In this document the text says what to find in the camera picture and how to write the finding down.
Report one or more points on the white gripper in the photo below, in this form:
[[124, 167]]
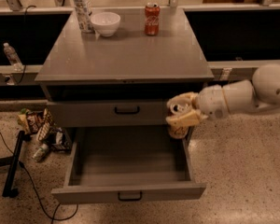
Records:
[[210, 103]]

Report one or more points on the orange soda can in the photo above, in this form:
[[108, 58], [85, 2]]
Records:
[[177, 129]]

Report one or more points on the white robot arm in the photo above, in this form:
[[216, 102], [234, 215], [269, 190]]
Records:
[[261, 94]]

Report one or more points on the closed grey upper drawer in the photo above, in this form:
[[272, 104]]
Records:
[[101, 113]]

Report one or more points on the grey drawer cabinet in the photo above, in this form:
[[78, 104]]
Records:
[[126, 66]]

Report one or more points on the open grey lower drawer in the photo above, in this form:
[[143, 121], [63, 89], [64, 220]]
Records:
[[108, 160]]

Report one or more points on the red cola can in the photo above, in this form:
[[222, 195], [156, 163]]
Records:
[[152, 12]]

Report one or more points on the crushed can on floor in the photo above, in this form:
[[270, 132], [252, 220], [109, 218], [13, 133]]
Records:
[[41, 153]]

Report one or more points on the white ceramic bowl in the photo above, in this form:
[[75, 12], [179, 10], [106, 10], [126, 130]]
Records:
[[105, 23]]

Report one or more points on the snack bag pile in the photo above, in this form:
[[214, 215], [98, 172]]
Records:
[[46, 131]]

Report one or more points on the clear plastic water bottle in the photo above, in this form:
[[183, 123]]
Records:
[[83, 11]]

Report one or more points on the black stand leg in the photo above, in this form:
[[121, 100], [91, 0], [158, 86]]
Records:
[[12, 162]]

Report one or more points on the small water bottle on ledge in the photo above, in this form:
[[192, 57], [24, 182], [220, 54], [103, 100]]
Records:
[[13, 57]]

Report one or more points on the black upper drawer handle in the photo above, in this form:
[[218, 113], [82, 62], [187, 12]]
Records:
[[126, 111]]

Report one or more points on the black drawer handle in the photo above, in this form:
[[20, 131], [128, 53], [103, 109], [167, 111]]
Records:
[[130, 196], [126, 111]]

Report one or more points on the black lower drawer handle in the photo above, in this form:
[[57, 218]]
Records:
[[130, 196]]

